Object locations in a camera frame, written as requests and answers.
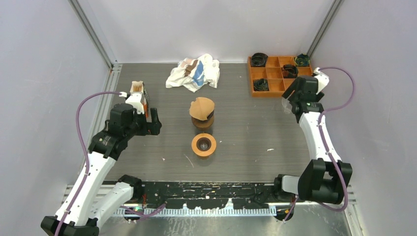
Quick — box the light wooden dripper ring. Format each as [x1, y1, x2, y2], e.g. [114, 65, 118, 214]
[191, 133, 218, 158]

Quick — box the brown paper coffee filter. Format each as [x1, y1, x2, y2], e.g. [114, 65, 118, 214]
[189, 97, 215, 121]

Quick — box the small glass carafe wood collar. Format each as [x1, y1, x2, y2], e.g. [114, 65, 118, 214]
[193, 138, 213, 160]

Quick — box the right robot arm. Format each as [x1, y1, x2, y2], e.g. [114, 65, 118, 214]
[273, 75, 353, 205]

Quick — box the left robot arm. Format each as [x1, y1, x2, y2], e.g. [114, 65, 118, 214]
[41, 103, 162, 236]

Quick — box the orange coffee filter box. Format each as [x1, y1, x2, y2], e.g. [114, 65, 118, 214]
[130, 81, 149, 118]

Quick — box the rolled orange floral tie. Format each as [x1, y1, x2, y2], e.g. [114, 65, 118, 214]
[282, 64, 298, 79]

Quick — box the orange wooden compartment tray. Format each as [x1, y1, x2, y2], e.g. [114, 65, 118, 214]
[247, 56, 295, 97]

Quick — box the rolled green floral tie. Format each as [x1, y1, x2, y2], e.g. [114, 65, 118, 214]
[294, 54, 310, 67]

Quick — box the rolled dark green tie front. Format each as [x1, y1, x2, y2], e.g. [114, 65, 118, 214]
[253, 78, 269, 91]

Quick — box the rolled dark tie back left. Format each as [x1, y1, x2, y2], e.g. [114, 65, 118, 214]
[250, 53, 268, 67]

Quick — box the crumpled white plastic bag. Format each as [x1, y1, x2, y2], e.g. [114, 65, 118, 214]
[165, 54, 220, 92]

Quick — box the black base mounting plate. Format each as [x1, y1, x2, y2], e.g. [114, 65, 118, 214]
[127, 181, 295, 209]

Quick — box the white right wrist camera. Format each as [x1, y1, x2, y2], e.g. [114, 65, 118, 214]
[313, 67, 329, 94]

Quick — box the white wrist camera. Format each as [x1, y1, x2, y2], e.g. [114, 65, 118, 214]
[313, 67, 329, 94]
[119, 92, 146, 114]

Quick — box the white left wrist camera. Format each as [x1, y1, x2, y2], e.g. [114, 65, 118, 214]
[119, 92, 146, 114]

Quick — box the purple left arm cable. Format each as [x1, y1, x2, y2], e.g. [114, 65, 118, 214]
[59, 91, 128, 236]

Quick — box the aluminium frame rail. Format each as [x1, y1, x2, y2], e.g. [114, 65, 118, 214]
[60, 182, 357, 217]

